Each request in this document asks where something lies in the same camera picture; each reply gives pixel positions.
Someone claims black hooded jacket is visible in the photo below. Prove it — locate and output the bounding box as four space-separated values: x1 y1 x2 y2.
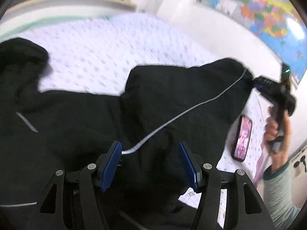
1 38 253 229

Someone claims person's right hand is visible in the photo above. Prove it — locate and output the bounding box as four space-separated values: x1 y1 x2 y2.
263 106 291 174

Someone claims smartphone with pink screen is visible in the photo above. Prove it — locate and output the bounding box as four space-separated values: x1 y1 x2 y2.
231 114 252 163

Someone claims white floral bed quilt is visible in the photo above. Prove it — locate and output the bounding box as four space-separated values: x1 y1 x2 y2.
0 11 281 230

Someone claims green bed sheet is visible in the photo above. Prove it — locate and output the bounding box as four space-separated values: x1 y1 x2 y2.
1 16 113 42

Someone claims wooden window sill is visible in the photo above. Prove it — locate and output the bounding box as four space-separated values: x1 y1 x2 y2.
4 0 137 15

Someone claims colourful wall map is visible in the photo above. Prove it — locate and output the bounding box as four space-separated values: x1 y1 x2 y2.
197 0 306 84

